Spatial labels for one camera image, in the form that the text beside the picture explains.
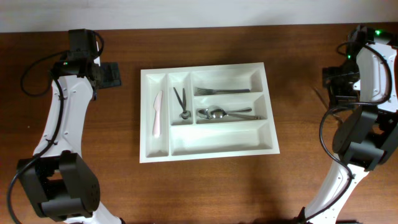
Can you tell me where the steel fork curved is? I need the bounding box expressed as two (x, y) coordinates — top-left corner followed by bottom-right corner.
(312, 87), (343, 125)

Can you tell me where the white plastic knife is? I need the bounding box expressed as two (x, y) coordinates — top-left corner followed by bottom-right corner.
(152, 90), (163, 138)

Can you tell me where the small teaspoon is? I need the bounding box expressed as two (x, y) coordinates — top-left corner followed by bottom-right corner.
(173, 87), (183, 118)
(182, 89), (191, 119)

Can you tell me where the steel fork straight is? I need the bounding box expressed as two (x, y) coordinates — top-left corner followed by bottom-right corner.
(195, 87), (250, 95)

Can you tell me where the steel tablespoon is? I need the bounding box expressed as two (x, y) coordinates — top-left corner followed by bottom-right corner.
(197, 109), (264, 120)
(209, 108), (254, 119)

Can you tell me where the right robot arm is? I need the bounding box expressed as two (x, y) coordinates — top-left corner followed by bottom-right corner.
(293, 25), (397, 223)

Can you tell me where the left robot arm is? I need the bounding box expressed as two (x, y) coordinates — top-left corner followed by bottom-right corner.
(7, 29), (123, 223)

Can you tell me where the white cutlery tray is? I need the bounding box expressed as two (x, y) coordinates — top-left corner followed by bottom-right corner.
(140, 63), (280, 163)

